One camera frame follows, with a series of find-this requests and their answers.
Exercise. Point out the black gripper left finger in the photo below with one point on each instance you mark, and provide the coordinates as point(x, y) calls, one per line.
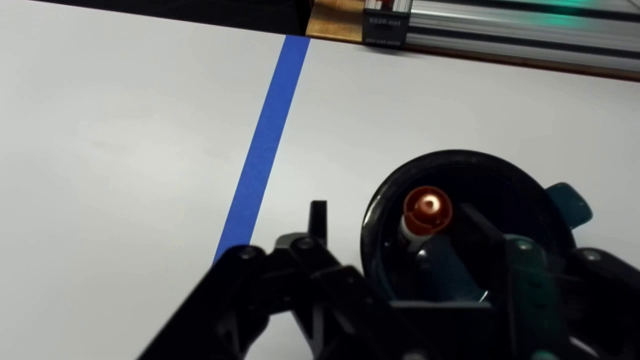
point(280, 313)

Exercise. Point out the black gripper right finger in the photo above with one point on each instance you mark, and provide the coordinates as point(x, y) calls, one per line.
point(541, 306)

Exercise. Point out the orange marker with white band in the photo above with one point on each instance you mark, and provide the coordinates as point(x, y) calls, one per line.
point(426, 210)

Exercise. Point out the dark teal ceramic mug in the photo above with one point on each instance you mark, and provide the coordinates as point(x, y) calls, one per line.
point(492, 187)

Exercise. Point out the blue tape strip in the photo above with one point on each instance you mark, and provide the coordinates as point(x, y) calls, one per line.
point(266, 140)

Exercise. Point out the brown wooden board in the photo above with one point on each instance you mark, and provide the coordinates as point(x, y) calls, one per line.
point(335, 19)

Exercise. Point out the black mat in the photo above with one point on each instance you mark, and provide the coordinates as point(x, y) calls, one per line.
point(201, 10)

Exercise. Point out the aluminium frame rail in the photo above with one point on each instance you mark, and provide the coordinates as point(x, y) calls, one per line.
point(520, 33)

